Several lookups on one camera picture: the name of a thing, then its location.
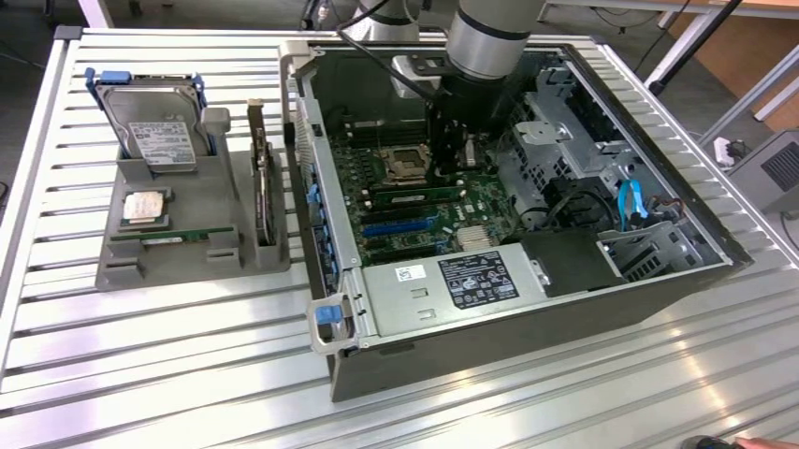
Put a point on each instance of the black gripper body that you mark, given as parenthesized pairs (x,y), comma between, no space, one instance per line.
(478,100)

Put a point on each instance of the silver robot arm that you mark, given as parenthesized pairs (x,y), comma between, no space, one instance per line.
(488,42)

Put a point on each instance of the black RAM slot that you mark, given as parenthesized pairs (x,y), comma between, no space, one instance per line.
(399,186)

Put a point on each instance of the green RAM stick with label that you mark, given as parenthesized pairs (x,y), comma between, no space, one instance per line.
(407,195)

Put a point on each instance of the person's hand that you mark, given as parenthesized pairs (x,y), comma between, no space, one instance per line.
(767,444)

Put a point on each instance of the metal CPU socket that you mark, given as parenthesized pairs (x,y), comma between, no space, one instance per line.
(405,164)

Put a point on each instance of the large metal disk bay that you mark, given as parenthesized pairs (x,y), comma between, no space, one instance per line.
(562,154)

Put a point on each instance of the green motherboard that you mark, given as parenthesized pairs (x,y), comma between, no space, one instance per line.
(431,223)

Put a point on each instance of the silver chipset heat sink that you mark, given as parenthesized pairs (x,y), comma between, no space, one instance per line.
(478,237)

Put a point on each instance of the blue expansion slot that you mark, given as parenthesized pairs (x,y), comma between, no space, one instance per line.
(399,226)

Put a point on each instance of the black expansion slot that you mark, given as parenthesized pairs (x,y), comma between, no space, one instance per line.
(405,250)

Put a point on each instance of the black plastic shroud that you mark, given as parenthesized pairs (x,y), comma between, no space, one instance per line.
(571,264)

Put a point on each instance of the black graphics card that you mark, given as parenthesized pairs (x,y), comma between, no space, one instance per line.
(261,187)

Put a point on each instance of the grey power supply unit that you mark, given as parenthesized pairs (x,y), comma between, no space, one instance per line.
(399,304)

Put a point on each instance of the small metal disk bay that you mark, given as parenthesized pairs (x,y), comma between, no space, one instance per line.
(662,252)

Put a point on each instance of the black open PC case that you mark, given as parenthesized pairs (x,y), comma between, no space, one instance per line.
(562,327)

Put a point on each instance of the blue case latch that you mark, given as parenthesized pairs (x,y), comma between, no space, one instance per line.
(327,314)

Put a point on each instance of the white power strip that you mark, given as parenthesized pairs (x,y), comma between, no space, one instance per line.
(727,149)

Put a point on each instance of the blue disk caddy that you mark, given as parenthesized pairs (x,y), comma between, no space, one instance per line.
(203,98)

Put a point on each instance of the wooden desk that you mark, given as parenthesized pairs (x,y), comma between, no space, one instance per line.
(736,51)

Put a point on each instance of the silver hard disk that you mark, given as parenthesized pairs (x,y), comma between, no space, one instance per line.
(156,131)

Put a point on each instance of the grey computer tower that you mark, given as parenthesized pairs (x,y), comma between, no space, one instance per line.
(771,173)

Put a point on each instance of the grey parts rack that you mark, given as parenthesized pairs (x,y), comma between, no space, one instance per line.
(180,266)

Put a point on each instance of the silver CPU chip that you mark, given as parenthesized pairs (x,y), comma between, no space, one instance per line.
(145,205)

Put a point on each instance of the dark small device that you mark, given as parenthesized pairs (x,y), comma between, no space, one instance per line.
(708,443)

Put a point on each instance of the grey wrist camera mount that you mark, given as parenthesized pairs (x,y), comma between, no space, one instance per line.
(413,70)

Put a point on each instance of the white metal desk frame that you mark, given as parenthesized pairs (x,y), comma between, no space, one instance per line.
(676,47)

